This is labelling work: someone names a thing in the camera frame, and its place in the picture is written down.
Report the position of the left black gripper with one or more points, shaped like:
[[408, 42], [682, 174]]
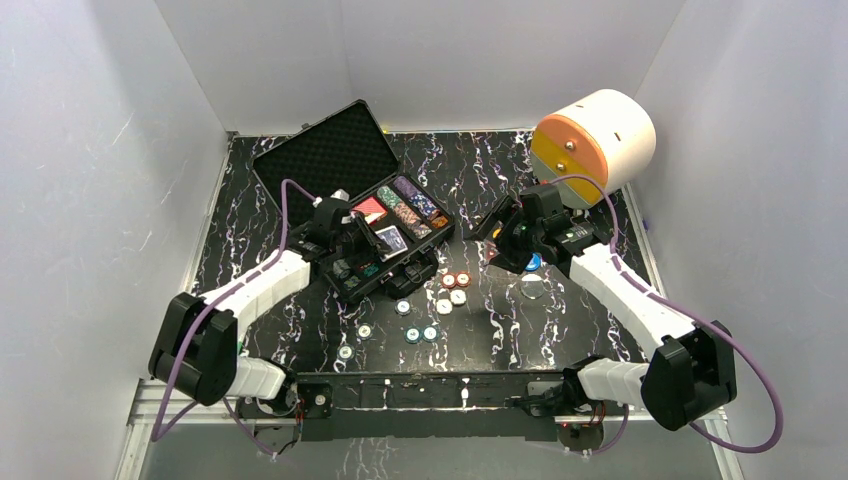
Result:
[[361, 234]]

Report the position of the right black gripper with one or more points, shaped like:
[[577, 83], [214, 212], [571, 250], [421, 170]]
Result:
[[509, 259]]

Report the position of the red playing card deck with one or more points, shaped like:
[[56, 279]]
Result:
[[372, 210]]

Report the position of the blue playing card deck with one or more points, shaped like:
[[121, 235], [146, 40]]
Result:
[[392, 242]]

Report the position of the blue small blind button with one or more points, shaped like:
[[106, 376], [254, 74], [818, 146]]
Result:
[[534, 264]]

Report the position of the clear round dealer button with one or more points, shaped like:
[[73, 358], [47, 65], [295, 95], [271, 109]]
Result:
[[532, 286]]

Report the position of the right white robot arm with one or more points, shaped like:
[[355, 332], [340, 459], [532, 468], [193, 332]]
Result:
[[691, 371]]

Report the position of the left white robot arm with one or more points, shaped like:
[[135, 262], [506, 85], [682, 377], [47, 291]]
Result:
[[198, 348]]

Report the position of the black poker set case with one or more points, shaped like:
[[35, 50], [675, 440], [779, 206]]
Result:
[[347, 156]]

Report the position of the pale green chip stack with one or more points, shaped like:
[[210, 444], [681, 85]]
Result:
[[344, 273]]

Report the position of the orange blue chip stack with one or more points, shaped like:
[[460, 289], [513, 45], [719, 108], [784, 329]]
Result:
[[411, 220]]

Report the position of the purple and blue chip stack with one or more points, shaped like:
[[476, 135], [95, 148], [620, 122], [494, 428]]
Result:
[[421, 201]]

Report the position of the red five chip right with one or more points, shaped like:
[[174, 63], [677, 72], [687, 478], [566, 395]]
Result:
[[463, 279]]

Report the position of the red five chip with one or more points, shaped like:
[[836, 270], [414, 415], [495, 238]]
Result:
[[448, 280], [463, 279]]

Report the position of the red five chip left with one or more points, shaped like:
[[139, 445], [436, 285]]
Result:
[[448, 280]]

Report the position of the blue fifty chip far left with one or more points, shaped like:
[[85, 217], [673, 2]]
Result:
[[364, 331]]

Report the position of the white one chip right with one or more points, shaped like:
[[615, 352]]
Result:
[[458, 297]]

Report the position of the white one chip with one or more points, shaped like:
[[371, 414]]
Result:
[[444, 306], [458, 297]]

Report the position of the white one chip left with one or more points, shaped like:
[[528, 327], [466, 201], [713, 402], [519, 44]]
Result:
[[444, 306]]

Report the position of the teal fifty chip left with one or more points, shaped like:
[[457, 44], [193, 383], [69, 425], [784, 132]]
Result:
[[412, 335]]

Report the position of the teal fifty chip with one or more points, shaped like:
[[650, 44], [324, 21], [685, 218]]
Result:
[[431, 334], [412, 335]]

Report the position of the blue fifty chip lowest left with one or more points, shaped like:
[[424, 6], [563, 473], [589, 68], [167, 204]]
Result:
[[345, 352]]

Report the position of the teal fifty chip right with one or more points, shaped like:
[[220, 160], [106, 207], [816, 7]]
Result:
[[431, 334]]

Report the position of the white cylindrical drawer unit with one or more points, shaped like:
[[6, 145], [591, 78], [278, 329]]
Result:
[[606, 135]]

